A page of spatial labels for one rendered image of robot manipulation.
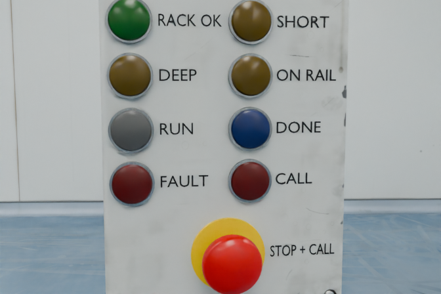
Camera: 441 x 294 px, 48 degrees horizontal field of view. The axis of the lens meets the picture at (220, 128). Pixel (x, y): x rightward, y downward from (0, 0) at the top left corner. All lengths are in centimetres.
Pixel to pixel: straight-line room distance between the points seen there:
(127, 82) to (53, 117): 356
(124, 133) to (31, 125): 361
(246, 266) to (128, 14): 18
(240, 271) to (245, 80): 12
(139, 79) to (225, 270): 13
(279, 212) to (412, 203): 379
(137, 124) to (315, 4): 14
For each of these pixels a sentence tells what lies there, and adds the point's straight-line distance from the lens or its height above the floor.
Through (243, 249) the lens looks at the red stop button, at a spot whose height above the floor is 93.
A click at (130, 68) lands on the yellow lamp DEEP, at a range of 33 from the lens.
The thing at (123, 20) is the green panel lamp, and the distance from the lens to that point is 33.
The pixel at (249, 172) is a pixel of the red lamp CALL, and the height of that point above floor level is 97.
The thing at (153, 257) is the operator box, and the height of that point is 91.
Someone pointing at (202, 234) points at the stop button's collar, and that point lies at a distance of 35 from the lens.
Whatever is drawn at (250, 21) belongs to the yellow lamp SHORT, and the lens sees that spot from 33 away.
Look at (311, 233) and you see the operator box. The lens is 37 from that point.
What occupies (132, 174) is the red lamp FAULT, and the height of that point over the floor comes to 97.
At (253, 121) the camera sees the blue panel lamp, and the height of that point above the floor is 101.
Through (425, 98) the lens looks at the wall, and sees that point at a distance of 405.
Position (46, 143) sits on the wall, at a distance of 392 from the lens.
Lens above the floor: 104
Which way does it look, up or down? 6 degrees down
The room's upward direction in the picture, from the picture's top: straight up
